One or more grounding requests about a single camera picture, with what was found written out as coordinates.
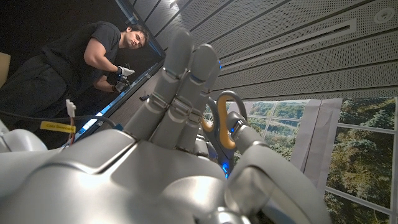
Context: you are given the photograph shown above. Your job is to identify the person in black t-shirt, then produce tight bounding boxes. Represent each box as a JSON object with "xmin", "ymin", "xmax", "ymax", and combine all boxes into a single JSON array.
[{"xmin": 0, "ymin": 21, "xmax": 150, "ymax": 131}]

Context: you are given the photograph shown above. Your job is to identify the orange-handled scissors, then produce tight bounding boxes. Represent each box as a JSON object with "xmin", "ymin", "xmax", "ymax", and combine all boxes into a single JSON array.
[{"xmin": 200, "ymin": 90, "xmax": 249, "ymax": 170}]

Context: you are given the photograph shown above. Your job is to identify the printed forest window backdrop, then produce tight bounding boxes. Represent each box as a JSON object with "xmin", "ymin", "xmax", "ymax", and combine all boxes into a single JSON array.
[{"xmin": 201, "ymin": 98, "xmax": 398, "ymax": 224}]

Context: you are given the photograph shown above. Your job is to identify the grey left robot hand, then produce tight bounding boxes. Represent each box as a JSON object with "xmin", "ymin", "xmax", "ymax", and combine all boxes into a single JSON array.
[{"xmin": 195, "ymin": 133, "xmax": 234, "ymax": 180}]

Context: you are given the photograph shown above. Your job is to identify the white gloved person hand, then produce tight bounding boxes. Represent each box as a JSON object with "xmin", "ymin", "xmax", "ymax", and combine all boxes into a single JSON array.
[
  {"xmin": 112, "ymin": 79, "xmax": 130, "ymax": 93},
  {"xmin": 117, "ymin": 65, "xmax": 136, "ymax": 78}
]

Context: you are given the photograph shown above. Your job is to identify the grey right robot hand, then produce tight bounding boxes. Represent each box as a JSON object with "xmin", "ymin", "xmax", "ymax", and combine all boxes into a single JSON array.
[{"xmin": 0, "ymin": 28, "xmax": 333, "ymax": 224}]

